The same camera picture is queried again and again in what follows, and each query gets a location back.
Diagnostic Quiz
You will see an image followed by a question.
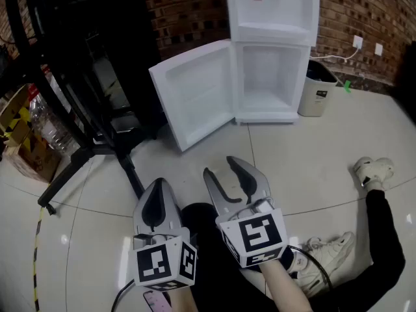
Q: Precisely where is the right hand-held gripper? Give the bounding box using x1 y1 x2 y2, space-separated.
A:
203 156 289 268

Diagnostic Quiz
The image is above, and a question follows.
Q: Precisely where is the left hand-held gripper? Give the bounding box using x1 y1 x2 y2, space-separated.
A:
128 177 198 292

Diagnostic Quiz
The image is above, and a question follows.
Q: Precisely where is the white water dispenser cabinet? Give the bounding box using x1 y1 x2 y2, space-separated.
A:
225 0 321 126

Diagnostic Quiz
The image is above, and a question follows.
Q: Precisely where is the person's left forearm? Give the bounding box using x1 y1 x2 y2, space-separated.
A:
167 287 198 312

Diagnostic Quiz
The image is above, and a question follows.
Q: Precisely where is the person's right forearm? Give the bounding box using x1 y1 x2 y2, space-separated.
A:
258 258 315 312

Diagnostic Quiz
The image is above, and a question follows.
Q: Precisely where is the black tubular stand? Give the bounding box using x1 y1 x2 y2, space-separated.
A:
3 0 146 216

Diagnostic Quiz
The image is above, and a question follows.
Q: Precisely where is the pink phone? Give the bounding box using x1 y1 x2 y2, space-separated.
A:
142 290 172 310

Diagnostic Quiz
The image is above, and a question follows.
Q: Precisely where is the person's left leg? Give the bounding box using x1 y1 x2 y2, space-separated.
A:
181 202 270 312

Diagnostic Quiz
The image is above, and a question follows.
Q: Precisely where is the person's leg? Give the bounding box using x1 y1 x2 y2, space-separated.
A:
181 202 270 312
305 189 406 312

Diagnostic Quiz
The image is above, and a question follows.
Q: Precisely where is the cream sneaker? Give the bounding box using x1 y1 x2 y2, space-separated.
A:
287 231 356 298
353 157 395 191

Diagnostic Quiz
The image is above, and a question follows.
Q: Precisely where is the beige trash bin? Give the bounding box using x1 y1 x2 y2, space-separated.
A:
297 59 339 118

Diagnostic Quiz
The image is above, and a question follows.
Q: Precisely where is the yellow black striped floor tape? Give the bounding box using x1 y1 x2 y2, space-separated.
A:
31 206 45 312

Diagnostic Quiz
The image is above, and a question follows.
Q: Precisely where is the large clear plastic bottle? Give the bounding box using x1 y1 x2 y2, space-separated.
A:
28 93 81 157

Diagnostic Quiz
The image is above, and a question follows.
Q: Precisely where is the brown cardboard box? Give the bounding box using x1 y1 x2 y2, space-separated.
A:
2 131 62 184

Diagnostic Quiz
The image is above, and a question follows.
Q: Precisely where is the person's right leg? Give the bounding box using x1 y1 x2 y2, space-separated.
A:
305 189 406 312

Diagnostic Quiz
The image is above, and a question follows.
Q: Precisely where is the yellow black cardboard box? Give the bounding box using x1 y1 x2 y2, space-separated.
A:
0 86 33 144

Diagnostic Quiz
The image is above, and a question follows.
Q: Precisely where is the black glass display fridge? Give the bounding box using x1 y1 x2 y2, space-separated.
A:
24 0 166 142

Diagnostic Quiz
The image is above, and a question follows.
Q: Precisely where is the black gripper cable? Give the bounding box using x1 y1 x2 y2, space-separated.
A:
285 244 333 294
112 278 136 312

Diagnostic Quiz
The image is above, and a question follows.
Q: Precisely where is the white power cable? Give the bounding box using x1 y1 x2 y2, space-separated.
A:
309 45 360 61

